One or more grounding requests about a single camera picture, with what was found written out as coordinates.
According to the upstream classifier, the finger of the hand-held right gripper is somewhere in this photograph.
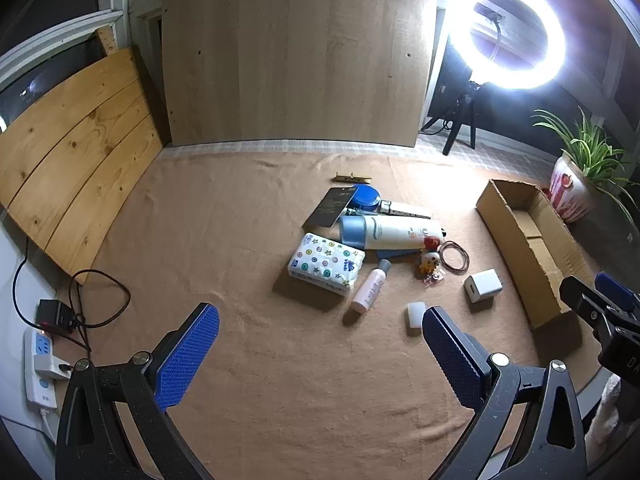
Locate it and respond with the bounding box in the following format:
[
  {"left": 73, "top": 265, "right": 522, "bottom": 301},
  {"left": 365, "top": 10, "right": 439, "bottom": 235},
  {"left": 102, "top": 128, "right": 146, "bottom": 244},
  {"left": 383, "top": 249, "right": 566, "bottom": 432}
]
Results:
[
  {"left": 595, "top": 272, "right": 640, "bottom": 316},
  {"left": 559, "top": 276, "right": 631, "bottom": 335}
]

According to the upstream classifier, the person's right forearm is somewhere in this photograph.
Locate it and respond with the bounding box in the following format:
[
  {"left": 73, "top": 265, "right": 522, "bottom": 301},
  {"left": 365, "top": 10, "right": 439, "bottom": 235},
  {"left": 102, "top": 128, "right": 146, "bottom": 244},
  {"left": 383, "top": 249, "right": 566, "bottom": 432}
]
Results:
[{"left": 586, "top": 375, "right": 631, "bottom": 461}]

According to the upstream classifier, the blue round tin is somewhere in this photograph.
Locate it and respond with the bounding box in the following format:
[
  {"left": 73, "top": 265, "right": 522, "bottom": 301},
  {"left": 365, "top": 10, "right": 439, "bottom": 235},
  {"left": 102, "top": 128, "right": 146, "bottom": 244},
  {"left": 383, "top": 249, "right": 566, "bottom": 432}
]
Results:
[{"left": 350, "top": 185, "right": 382, "bottom": 211}]

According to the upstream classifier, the white lotion bottle blue cap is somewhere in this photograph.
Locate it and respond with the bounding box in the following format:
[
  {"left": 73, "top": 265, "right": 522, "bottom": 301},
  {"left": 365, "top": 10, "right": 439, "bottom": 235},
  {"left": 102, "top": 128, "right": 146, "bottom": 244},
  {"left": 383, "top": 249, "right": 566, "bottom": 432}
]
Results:
[{"left": 340, "top": 214, "right": 446, "bottom": 252}]

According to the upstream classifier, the cardboard box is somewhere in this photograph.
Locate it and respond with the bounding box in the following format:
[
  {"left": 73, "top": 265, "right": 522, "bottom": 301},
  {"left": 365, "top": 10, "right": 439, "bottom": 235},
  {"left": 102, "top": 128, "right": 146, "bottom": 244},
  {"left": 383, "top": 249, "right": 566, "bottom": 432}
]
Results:
[{"left": 475, "top": 179, "right": 586, "bottom": 331}]

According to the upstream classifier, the white charger cube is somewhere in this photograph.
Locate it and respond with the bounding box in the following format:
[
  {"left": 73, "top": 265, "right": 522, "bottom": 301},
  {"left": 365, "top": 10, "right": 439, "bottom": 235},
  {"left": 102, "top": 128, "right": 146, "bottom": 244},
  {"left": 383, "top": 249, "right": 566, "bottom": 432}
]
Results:
[{"left": 464, "top": 269, "right": 502, "bottom": 304}]

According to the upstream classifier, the dotted tissue pack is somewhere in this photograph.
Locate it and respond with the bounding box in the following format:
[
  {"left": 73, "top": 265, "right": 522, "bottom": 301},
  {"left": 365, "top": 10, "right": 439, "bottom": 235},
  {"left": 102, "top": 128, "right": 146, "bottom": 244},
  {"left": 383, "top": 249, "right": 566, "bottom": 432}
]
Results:
[{"left": 287, "top": 232, "right": 367, "bottom": 297}]

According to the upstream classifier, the white plug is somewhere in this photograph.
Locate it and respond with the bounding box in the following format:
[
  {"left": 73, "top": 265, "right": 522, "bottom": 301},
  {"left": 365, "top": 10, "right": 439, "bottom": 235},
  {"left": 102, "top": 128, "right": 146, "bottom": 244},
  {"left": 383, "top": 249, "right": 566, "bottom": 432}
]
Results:
[{"left": 36, "top": 356, "right": 76, "bottom": 378}]

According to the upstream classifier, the ring light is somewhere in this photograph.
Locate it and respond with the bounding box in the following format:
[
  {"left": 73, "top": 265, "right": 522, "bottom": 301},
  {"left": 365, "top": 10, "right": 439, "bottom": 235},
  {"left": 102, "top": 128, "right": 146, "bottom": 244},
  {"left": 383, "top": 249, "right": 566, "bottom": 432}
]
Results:
[{"left": 444, "top": 0, "right": 567, "bottom": 89}]

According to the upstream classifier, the silver pen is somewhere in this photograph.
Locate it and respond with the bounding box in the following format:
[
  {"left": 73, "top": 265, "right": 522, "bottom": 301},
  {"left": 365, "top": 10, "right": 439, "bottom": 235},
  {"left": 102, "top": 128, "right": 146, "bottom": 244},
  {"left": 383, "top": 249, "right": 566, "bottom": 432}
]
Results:
[{"left": 379, "top": 200, "right": 433, "bottom": 220}]

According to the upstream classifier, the potted spider plant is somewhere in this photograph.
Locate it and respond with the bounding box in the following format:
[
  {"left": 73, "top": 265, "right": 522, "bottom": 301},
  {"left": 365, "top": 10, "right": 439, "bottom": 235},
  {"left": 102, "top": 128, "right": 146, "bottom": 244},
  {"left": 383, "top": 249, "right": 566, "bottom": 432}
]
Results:
[{"left": 532, "top": 107, "right": 640, "bottom": 226}]

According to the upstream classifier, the white cable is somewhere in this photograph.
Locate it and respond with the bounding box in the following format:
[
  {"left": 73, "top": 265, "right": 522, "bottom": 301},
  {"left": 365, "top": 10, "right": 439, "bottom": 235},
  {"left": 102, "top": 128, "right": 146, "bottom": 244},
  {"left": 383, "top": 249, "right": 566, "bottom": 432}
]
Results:
[{"left": 41, "top": 406, "right": 59, "bottom": 443}]

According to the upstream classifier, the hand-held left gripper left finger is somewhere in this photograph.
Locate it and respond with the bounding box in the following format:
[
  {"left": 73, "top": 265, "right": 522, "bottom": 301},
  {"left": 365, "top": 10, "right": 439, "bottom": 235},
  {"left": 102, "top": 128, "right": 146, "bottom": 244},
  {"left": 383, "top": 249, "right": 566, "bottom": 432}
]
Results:
[{"left": 55, "top": 302, "right": 221, "bottom": 480}]

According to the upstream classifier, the small white block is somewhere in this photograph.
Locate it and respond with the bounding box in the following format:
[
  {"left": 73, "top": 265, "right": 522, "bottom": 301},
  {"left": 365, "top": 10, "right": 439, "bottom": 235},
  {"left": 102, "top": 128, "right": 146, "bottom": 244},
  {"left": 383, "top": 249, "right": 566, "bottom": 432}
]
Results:
[{"left": 406, "top": 302, "right": 427, "bottom": 336}]

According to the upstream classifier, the white power strip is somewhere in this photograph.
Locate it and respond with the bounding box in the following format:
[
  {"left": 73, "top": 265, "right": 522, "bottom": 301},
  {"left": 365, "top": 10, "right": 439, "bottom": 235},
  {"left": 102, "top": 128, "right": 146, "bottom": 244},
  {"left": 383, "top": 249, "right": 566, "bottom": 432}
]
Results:
[{"left": 24, "top": 327, "right": 68, "bottom": 407}]

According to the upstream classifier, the large light wood board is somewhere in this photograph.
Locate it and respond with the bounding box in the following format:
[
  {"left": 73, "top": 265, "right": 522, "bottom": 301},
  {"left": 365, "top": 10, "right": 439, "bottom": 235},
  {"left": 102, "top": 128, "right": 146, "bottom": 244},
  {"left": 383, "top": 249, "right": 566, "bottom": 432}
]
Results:
[{"left": 160, "top": 0, "right": 439, "bottom": 149}]

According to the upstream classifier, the black cable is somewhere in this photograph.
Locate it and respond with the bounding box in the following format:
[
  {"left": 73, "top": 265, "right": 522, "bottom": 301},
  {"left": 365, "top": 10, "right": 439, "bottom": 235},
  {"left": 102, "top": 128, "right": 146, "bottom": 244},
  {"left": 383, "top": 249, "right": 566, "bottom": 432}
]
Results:
[{"left": 12, "top": 237, "right": 133, "bottom": 353}]

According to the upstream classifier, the white window frame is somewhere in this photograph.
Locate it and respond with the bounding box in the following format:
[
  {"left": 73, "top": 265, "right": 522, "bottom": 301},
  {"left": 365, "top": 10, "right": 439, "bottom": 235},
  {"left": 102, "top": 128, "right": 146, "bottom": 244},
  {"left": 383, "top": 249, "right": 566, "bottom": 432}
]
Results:
[{"left": 0, "top": 7, "right": 126, "bottom": 111}]

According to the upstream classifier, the wooden stick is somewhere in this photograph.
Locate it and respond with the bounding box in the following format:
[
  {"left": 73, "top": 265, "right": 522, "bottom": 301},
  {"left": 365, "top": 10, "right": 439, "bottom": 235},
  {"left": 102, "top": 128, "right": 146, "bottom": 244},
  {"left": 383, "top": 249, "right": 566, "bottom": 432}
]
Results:
[{"left": 97, "top": 27, "right": 119, "bottom": 57}]

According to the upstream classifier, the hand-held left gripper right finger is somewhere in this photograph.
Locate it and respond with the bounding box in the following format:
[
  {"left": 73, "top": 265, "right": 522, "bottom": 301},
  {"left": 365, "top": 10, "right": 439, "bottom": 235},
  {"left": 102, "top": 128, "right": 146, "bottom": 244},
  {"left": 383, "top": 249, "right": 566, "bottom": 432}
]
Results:
[{"left": 422, "top": 306, "right": 588, "bottom": 480}]

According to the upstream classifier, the black power adapter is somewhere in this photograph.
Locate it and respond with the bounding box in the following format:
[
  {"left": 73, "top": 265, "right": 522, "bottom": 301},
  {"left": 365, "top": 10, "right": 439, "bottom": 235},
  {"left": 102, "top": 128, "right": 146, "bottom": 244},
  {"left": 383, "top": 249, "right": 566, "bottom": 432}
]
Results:
[{"left": 35, "top": 300, "right": 77, "bottom": 334}]

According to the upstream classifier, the small pink bottle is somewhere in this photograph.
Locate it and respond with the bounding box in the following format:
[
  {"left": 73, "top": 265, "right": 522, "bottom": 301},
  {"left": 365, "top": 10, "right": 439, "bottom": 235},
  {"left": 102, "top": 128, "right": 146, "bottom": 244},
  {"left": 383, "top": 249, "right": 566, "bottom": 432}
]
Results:
[{"left": 350, "top": 257, "right": 394, "bottom": 314}]

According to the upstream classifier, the pine wood panel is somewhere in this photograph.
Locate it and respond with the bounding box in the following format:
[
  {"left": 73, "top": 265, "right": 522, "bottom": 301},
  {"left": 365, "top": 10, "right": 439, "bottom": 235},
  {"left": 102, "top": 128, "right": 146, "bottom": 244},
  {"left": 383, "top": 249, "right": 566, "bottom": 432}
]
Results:
[{"left": 0, "top": 45, "right": 164, "bottom": 286}]

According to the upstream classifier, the maroon rubber band loop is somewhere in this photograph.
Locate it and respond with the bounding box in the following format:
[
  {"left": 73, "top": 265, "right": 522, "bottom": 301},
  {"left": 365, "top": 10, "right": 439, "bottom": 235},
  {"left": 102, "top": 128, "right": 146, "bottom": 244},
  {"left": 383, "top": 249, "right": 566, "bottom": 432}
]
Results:
[{"left": 439, "top": 241, "right": 471, "bottom": 275}]

